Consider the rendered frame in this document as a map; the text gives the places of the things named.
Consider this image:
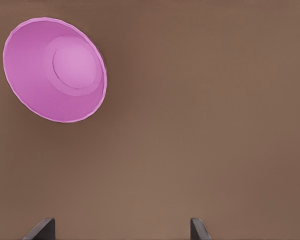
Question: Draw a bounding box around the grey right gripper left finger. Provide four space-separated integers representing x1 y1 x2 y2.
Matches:
21 217 56 240

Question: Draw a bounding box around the pink bowl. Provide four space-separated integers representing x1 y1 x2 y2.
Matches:
2 16 108 124

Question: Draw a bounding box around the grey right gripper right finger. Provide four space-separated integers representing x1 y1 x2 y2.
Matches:
190 217 212 240

